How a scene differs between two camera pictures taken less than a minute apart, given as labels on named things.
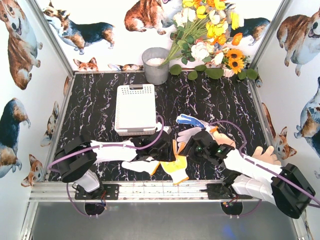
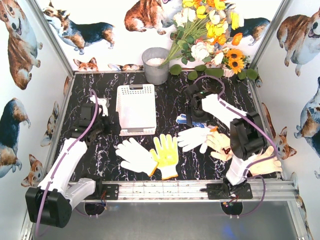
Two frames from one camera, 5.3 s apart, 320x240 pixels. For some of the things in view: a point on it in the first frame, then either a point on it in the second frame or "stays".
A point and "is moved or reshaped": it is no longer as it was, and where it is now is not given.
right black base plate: [217, 191] stays
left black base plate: [105, 192] stays
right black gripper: [189, 144] -> [196, 117]
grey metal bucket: [155, 74] stays
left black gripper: [169, 149] -> [110, 122]
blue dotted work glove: [188, 119] stays
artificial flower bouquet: [202, 30] stays
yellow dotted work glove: [177, 168] is moved or reshaped
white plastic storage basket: [135, 110] stays
